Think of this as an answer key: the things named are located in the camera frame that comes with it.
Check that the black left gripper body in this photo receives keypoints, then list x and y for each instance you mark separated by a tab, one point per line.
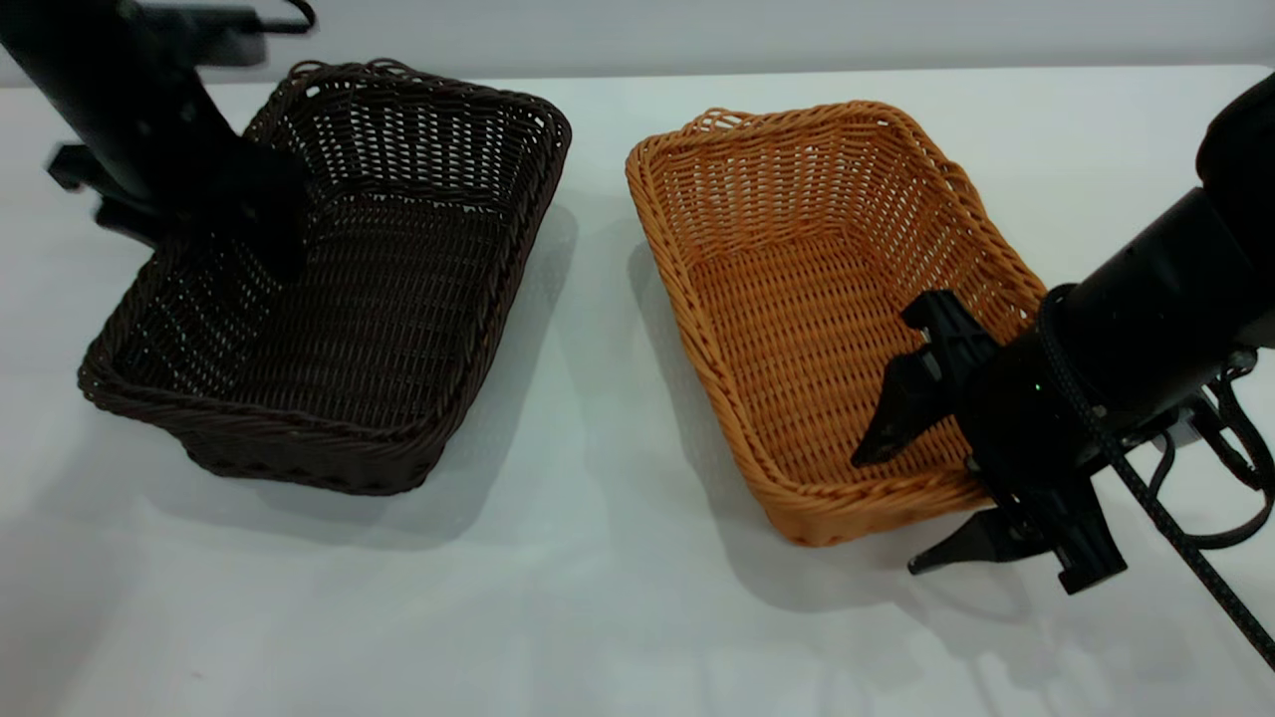
149	129

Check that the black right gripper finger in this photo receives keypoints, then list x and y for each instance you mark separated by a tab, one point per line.
911	398
1066	538

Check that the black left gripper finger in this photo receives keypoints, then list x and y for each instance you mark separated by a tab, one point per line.
274	214
105	194

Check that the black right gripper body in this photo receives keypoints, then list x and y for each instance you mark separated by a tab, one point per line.
1026	418

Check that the orange wicker basket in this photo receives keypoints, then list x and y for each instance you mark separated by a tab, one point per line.
787	299

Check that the black wicker basket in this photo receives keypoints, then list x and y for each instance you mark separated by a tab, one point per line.
398	329

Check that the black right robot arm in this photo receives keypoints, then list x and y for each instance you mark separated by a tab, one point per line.
1175	289

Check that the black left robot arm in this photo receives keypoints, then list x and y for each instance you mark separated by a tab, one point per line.
70	25

